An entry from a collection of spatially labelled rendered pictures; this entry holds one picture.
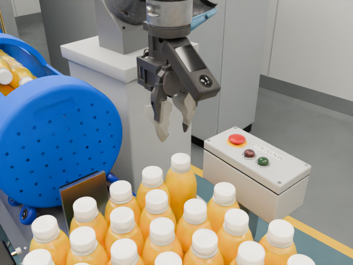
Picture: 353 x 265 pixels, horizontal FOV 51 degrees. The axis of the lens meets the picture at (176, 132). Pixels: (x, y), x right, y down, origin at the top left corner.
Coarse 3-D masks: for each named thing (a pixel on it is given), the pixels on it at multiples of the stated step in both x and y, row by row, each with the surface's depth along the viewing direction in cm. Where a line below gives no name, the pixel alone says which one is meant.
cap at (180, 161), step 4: (172, 156) 74; (176, 156) 74; (180, 156) 74; (184, 156) 74; (188, 156) 74; (172, 160) 73; (176, 160) 73; (180, 160) 73; (184, 160) 73; (188, 160) 73; (172, 164) 73; (176, 164) 72; (180, 164) 72; (184, 164) 72; (188, 164) 73; (176, 168) 73; (180, 168) 73; (184, 168) 73
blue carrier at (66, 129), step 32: (0, 32) 135; (32, 64) 120; (0, 96) 72; (32, 96) 68; (64, 96) 71; (96, 96) 76; (0, 128) 66; (32, 128) 70; (64, 128) 74; (96, 128) 79; (0, 160) 68; (32, 160) 73; (64, 160) 77; (96, 160) 83; (32, 192) 76
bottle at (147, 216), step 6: (168, 204) 65; (144, 210) 65; (150, 210) 64; (162, 210) 64; (168, 210) 65; (144, 216) 64; (150, 216) 64; (156, 216) 64; (162, 216) 64; (168, 216) 64; (174, 216) 66; (144, 222) 64; (150, 222) 64; (174, 222) 66; (144, 228) 64; (174, 228) 66; (144, 234) 65
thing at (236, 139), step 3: (231, 135) 78; (234, 135) 78; (237, 135) 78; (240, 135) 78; (231, 138) 77; (234, 138) 77; (237, 138) 77; (240, 138) 77; (243, 138) 77; (231, 141) 76; (234, 141) 76; (237, 141) 76; (240, 141) 76; (243, 141) 76; (237, 144) 77
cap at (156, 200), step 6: (150, 192) 65; (156, 192) 65; (162, 192) 65; (150, 198) 63; (156, 198) 63; (162, 198) 63; (150, 204) 63; (156, 204) 62; (162, 204) 63; (156, 210) 63
